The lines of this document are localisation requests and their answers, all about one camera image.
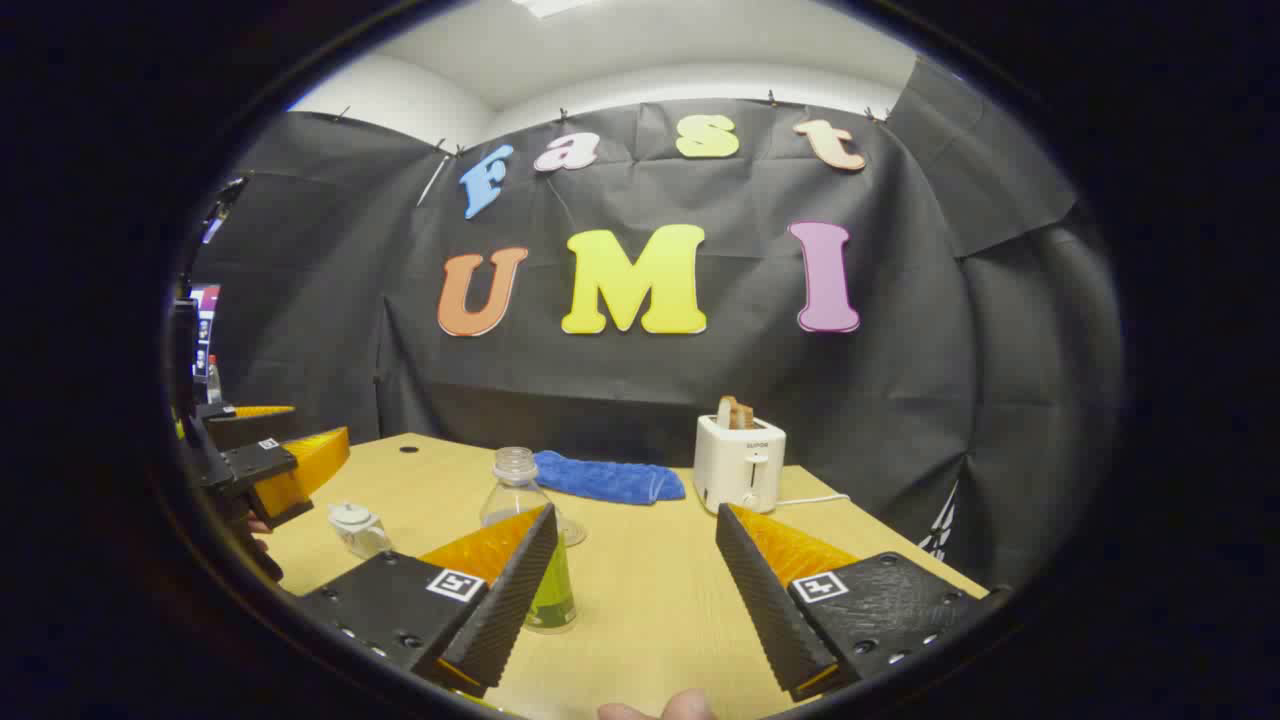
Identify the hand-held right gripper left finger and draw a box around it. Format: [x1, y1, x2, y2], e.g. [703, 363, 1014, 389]
[298, 503, 559, 699]

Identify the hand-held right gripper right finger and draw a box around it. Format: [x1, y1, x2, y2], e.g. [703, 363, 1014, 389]
[715, 503, 993, 703]

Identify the green label water bottle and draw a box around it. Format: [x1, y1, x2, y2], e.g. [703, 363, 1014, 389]
[480, 446, 579, 634]

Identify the clear glass teacup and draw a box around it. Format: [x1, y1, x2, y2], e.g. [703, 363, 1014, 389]
[336, 515, 394, 560]

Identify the computer monitor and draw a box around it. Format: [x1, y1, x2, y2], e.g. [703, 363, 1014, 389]
[189, 283, 223, 381]

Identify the white toaster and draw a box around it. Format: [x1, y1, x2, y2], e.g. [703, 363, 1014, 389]
[692, 413, 788, 516]

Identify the blue towel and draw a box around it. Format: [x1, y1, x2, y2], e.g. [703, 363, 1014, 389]
[532, 450, 688, 506]

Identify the black backdrop cloth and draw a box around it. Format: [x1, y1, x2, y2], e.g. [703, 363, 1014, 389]
[195, 55, 1126, 591]

